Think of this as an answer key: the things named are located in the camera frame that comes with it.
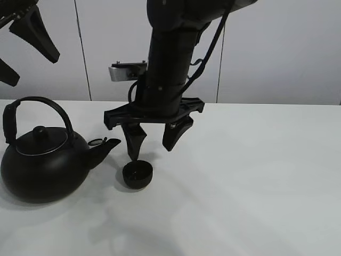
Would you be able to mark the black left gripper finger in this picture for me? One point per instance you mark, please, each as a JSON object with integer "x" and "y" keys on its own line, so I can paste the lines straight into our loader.
{"x": 31, "y": 29}
{"x": 8, "y": 75}

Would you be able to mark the black round teapot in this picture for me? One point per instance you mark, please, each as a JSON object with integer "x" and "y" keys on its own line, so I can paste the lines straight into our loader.
{"x": 47, "y": 164}

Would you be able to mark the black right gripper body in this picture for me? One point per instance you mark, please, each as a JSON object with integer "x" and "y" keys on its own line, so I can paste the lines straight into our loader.
{"x": 132, "y": 113}

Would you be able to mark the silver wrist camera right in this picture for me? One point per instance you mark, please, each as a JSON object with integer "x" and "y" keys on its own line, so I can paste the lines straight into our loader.
{"x": 120, "y": 72}

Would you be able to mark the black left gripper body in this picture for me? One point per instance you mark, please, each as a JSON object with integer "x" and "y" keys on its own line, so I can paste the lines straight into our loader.
{"x": 15, "y": 10}

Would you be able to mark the small black teacup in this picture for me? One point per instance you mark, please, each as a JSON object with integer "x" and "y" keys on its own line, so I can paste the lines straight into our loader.
{"x": 137, "y": 174}

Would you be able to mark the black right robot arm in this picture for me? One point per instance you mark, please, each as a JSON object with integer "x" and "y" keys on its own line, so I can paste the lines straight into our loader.
{"x": 184, "y": 35}

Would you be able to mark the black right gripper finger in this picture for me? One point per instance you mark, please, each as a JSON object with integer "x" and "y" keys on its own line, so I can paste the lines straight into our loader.
{"x": 134, "y": 136}
{"x": 173, "y": 131}

